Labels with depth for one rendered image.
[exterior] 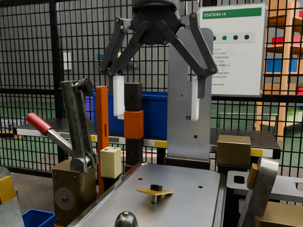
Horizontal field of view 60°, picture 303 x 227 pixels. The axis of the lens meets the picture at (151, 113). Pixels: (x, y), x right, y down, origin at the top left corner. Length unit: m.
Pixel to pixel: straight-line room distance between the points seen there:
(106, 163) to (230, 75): 0.57
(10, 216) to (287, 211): 0.37
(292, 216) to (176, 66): 0.45
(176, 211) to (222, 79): 0.60
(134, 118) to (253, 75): 0.44
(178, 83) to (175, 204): 0.34
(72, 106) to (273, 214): 0.36
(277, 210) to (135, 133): 0.48
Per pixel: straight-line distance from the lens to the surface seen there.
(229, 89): 0.97
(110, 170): 0.58
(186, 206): 0.49
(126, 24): 0.46
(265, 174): 0.37
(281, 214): 0.41
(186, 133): 0.72
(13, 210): 0.41
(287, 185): 0.63
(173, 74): 0.70
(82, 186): 0.52
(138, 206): 0.48
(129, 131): 0.78
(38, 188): 1.37
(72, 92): 0.49
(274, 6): 5.30
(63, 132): 0.95
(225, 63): 0.96
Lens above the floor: 1.23
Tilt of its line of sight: 9 degrees down
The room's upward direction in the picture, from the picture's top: straight up
